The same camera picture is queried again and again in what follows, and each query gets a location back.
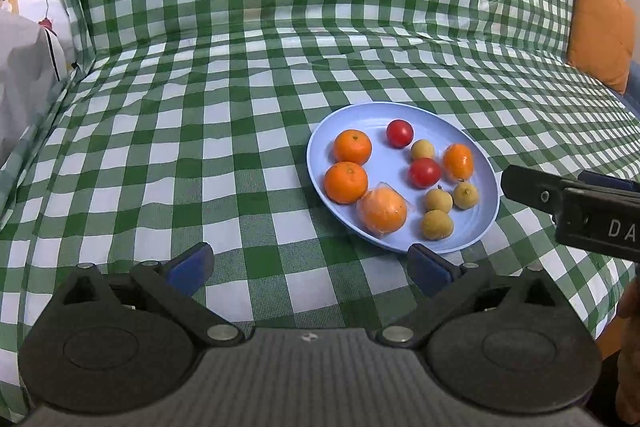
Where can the white patterned pillow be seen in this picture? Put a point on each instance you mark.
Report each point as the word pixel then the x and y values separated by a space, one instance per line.
pixel 25 72

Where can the blue cloth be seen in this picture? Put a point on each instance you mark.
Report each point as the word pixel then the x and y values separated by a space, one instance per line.
pixel 634 82

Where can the light blue plate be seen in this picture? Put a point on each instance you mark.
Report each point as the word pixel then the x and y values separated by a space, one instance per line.
pixel 325 152

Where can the yellow longan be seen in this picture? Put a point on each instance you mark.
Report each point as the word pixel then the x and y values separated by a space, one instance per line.
pixel 437 224
pixel 465 195
pixel 422 150
pixel 439 199

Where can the plastic wrapped orange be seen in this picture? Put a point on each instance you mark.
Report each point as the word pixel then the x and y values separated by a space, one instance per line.
pixel 384 211

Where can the person's right forearm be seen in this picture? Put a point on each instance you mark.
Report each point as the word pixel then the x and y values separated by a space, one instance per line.
pixel 631 357

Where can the orange cushion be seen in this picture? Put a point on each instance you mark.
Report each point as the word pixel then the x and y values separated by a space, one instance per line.
pixel 600 22

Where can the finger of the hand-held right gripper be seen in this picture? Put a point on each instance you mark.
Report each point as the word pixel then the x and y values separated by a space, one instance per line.
pixel 605 181
pixel 530 189

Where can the green checkered cloth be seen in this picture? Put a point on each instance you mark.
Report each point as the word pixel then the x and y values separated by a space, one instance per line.
pixel 225 107

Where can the red tomato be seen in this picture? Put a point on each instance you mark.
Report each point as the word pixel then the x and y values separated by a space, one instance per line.
pixel 399 133
pixel 425 172

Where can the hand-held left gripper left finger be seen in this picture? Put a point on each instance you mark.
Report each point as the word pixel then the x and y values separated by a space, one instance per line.
pixel 192 264

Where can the small orange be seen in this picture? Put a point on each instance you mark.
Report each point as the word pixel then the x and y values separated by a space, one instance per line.
pixel 458 161

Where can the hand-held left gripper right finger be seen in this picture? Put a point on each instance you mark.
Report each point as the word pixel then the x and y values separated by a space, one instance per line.
pixel 425 268

